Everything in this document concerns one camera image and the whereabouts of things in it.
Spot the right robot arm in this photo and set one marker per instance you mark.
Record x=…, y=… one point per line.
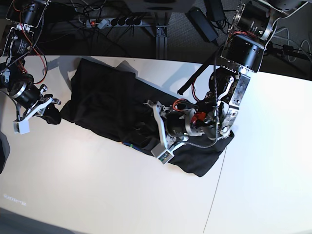
x=18, y=42

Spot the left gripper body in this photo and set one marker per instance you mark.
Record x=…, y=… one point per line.
x=180, y=121

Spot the black tripod stand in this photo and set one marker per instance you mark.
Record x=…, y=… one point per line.
x=286, y=52

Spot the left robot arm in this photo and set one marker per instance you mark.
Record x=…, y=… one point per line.
x=249, y=39

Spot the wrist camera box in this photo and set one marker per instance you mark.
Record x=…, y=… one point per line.
x=162, y=153
x=21, y=127

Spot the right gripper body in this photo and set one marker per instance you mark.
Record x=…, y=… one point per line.
x=28, y=95

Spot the black power adapter brick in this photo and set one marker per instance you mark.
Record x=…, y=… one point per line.
x=202, y=25

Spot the black object at left edge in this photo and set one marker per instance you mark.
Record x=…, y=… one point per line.
x=4, y=151

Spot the dark grey T-shirt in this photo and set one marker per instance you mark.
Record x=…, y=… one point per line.
x=110, y=102

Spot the grey power strip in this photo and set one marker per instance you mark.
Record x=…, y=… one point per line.
x=113, y=22

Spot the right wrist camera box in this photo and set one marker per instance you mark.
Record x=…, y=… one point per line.
x=21, y=127

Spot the aluminium frame post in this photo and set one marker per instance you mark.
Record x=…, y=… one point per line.
x=157, y=27

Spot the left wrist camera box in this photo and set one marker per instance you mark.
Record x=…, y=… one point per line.
x=162, y=153

